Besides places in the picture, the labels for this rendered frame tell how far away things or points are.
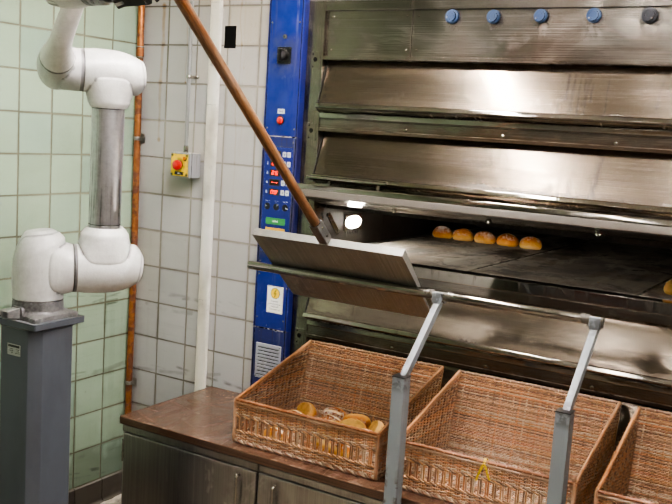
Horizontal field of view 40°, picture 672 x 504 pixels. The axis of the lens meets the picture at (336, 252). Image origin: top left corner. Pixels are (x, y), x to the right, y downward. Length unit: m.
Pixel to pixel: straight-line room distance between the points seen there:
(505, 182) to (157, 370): 1.75
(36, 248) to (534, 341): 1.61
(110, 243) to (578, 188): 1.48
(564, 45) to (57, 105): 1.87
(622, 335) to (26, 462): 1.91
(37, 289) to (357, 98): 1.28
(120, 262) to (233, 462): 0.76
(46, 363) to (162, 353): 1.07
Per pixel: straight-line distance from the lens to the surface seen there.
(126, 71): 2.93
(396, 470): 2.73
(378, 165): 3.30
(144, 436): 3.38
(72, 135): 3.74
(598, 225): 2.86
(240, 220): 3.64
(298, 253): 2.98
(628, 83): 3.01
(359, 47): 3.38
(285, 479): 3.04
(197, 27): 2.29
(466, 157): 3.17
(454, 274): 3.19
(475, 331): 3.18
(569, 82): 3.06
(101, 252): 2.96
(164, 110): 3.89
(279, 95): 3.50
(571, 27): 3.08
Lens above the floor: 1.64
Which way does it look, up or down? 8 degrees down
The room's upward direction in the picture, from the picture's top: 4 degrees clockwise
